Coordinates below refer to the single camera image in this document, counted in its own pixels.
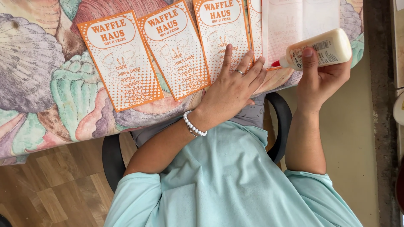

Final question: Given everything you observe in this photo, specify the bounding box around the person's left hand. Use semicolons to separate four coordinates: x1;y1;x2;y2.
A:
193;44;268;131

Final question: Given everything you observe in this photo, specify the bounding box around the person's right hand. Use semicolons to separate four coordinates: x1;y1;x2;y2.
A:
296;47;352;111

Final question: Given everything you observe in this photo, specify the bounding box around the white glue bottle red cap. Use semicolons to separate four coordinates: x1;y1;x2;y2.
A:
271;28;352;70

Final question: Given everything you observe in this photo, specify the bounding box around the orange printed menu card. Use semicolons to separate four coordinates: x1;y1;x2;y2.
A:
77;10;165;113
247;0;263;62
193;0;254;84
138;0;211;101

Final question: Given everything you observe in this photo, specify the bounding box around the white blank-side paper sheet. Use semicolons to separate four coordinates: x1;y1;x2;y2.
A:
261;0;341;69

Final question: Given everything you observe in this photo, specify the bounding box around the white round object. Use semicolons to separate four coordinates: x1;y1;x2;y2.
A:
393;91;404;127

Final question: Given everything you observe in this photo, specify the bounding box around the light blue shirt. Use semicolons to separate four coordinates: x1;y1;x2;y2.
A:
104;121;363;227

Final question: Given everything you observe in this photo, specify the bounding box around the dark brown round object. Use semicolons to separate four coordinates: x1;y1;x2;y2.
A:
395;164;404;215

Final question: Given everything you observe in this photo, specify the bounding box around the black chair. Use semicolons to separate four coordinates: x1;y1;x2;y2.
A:
102;92;292;193

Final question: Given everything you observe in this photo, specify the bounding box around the floral pastel tablecloth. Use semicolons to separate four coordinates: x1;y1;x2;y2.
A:
0;0;365;166

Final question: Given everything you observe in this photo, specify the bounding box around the white bead bracelet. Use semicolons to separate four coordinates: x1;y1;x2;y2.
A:
183;110;208;137

